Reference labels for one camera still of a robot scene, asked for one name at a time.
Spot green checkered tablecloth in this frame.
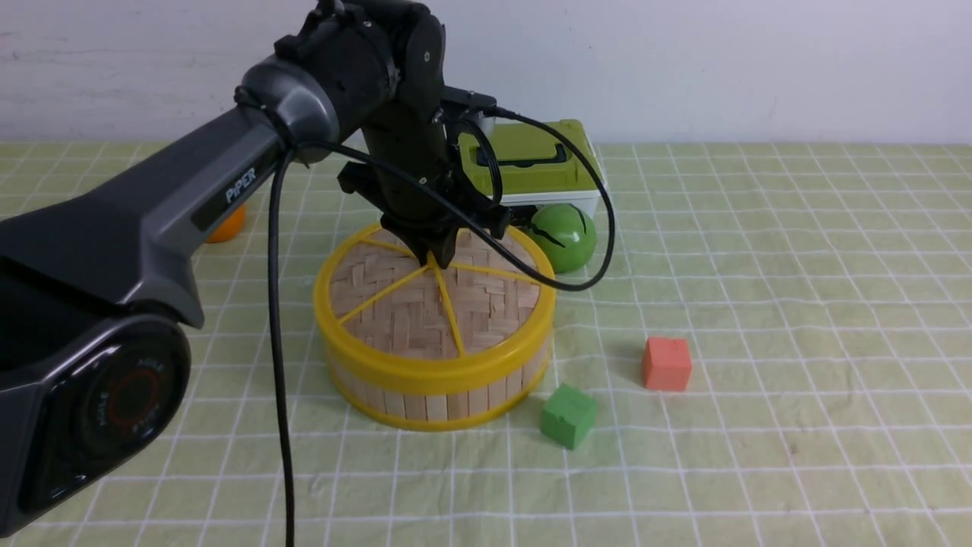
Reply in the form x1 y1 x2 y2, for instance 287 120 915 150
0 141 972 547

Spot yellow woven steamer lid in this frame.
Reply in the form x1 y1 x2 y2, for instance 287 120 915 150
313 224 556 405

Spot orange object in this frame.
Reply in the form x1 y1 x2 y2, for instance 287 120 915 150
206 202 248 245

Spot green white box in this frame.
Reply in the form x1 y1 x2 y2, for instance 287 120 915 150
459 119 603 217

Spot green ball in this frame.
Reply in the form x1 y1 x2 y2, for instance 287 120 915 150
525 202 598 274

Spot red cube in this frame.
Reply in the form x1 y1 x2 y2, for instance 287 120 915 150
642 337 693 392

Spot green cube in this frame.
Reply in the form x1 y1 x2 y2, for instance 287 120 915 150
539 382 598 451

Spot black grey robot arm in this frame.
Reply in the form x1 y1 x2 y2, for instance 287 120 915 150
1 1 508 537

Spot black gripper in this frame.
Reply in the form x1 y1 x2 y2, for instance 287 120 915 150
338 103 510 269

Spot black cable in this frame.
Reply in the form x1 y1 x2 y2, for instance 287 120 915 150
266 106 614 547

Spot wooden steamer basket yellow rims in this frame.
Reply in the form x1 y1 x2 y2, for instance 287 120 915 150
327 334 554 432

